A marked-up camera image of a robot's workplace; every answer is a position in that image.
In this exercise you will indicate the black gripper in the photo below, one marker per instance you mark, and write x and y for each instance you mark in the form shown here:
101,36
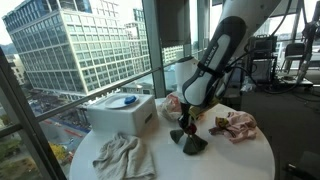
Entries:
188,112

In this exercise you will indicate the yellow play dough container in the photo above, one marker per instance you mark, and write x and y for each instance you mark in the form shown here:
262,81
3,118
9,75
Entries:
221,122

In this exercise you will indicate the peach shirt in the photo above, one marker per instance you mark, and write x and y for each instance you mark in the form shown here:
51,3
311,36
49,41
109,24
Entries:
241,126

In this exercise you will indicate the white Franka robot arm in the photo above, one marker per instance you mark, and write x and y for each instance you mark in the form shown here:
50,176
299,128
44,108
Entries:
213,63

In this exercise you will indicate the blue object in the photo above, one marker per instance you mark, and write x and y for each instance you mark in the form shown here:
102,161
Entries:
130,99

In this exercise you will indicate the white red plastic bag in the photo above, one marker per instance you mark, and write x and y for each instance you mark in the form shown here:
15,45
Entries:
170,106

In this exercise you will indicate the white box appliance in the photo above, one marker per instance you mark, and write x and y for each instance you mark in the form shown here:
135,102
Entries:
120,120

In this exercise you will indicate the beige towel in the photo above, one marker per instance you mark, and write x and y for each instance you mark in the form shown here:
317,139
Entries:
123,156

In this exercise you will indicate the white plate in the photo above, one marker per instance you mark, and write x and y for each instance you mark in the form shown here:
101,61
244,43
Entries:
115,102

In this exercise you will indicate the grey window handrail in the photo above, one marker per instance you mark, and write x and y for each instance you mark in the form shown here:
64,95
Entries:
100,91

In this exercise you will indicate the dark roller blind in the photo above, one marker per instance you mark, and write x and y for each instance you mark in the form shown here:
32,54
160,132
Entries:
173,23

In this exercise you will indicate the black equipment rack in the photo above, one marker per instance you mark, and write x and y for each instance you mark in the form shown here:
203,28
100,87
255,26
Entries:
261,46

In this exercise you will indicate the black office chair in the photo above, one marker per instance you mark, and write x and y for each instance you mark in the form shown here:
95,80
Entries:
295,50

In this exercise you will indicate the grey window post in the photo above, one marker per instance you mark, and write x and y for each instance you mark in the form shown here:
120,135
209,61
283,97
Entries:
154,50

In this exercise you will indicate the grey camera stand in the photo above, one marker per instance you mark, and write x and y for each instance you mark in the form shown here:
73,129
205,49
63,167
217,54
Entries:
306,60

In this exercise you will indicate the dark window frame post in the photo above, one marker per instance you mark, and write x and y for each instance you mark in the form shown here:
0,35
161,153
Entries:
30,133

